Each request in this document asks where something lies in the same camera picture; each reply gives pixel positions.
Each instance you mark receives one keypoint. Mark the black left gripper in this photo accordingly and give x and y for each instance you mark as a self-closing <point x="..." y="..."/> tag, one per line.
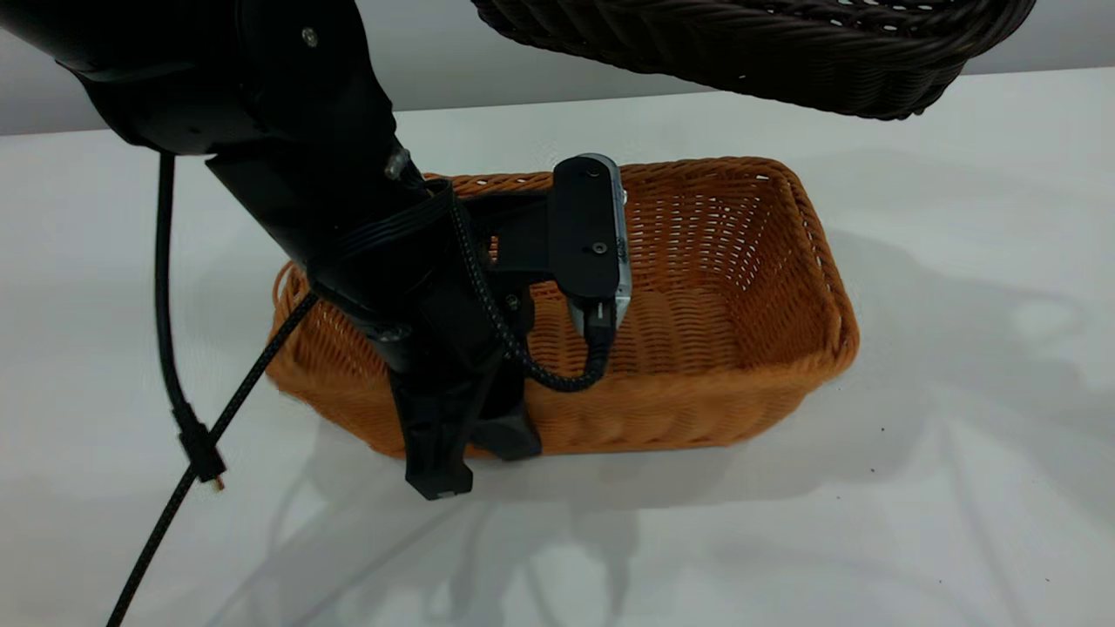
<point x="427" y="305"/>

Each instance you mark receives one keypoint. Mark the orange wicker basket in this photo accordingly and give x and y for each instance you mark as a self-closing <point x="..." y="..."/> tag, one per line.
<point x="740" y="348"/>

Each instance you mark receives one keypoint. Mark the dark brown wicker basket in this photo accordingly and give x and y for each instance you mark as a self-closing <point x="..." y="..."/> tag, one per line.
<point x="740" y="43"/>

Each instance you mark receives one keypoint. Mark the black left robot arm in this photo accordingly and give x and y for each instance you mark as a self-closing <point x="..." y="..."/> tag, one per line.
<point x="218" y="70"/>

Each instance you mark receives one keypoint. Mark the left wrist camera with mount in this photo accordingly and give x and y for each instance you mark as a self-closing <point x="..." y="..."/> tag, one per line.
<point x="584" y="226"/>

